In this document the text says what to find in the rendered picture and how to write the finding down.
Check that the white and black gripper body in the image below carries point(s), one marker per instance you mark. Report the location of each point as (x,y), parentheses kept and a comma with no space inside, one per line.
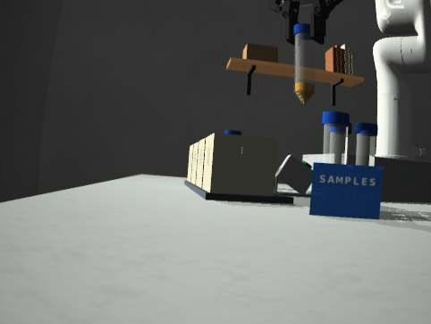
(304,3)

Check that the beige bucket adapter with holes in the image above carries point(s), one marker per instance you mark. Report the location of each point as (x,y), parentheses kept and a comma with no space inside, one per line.
(238,164)

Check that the blue tube rack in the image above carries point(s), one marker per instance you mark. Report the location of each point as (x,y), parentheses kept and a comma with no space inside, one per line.
(340,190)

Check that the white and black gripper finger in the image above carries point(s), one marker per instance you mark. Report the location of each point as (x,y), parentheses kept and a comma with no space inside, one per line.
(321,9)
(290,12)

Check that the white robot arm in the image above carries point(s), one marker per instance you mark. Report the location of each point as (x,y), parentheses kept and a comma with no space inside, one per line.
(393,58)

